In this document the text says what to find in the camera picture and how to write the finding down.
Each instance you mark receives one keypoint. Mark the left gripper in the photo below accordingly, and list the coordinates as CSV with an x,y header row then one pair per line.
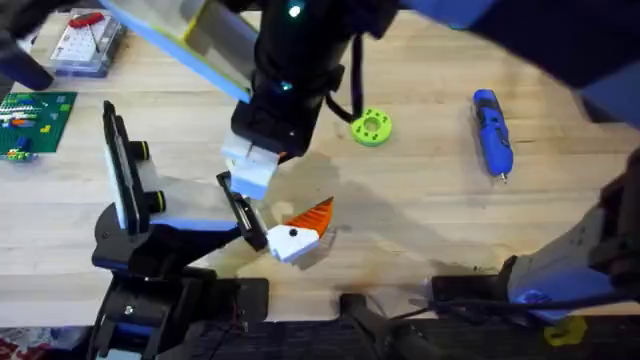
x,y
200,210

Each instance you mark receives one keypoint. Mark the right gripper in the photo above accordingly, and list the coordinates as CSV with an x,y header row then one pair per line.
x,y
295,75

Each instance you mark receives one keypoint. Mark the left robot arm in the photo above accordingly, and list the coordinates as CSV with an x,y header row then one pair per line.
x,y
150,315

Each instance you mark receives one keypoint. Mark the blue electric screwdriver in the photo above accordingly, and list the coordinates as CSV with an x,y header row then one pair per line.
x,y
492,135

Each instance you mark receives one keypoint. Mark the green disc with holes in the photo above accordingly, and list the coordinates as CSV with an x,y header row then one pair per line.
x,y
362,135

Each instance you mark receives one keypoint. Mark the left wrist upright plate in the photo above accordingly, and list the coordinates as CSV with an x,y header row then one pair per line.
x,y
121,170

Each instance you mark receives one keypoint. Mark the clear plastic parts box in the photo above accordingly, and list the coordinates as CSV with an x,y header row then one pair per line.
x,y
87,47

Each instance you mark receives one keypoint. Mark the green board with toy blocks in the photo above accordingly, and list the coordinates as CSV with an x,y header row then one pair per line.
x,y
45,120

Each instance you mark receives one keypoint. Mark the yellow plastic piece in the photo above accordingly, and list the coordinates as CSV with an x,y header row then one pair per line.
x,y
565,331

